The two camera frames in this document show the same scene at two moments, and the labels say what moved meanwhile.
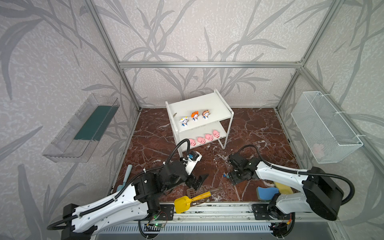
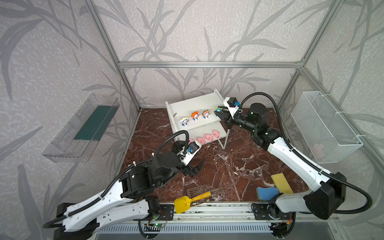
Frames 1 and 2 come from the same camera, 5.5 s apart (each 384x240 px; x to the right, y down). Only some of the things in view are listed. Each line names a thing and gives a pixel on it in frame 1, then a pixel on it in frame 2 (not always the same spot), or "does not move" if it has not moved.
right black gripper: x=235 y=174 to x=227 y=118
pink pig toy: x=216 y=133 does not move
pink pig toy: x=209 y=137 does not move
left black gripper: x=193 y=179 to x=186 y=168
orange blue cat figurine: x=195 y=115 does not move
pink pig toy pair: x=201 y=140 does not move
